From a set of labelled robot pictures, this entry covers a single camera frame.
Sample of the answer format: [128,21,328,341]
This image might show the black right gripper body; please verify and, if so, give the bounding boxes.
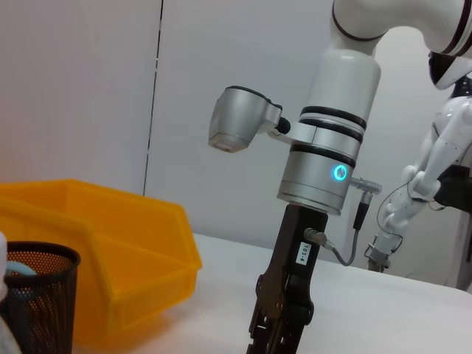
[254,204,330,330]

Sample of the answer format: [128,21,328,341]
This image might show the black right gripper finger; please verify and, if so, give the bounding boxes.
[246,316,285,354]
[274,319,308,354]

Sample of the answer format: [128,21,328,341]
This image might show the blue scissors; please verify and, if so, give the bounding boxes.
[3,260,38,278]

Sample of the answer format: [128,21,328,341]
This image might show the clear green-label water bottle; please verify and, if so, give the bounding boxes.
[0,230,24,354]

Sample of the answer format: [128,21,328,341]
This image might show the black mesh pen holder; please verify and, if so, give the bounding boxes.
[0,241,82,354]

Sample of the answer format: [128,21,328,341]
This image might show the yellow plastic bin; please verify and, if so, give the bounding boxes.
[0,178,204,346]

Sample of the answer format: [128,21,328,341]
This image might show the white humanoid robot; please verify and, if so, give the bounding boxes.
[364,50,472,292]

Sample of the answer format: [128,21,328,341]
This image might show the right gripper cable with plug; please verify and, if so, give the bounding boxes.
[304,176,384,267]

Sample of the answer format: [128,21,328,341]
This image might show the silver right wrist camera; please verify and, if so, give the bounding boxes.
[207,86,293,153]

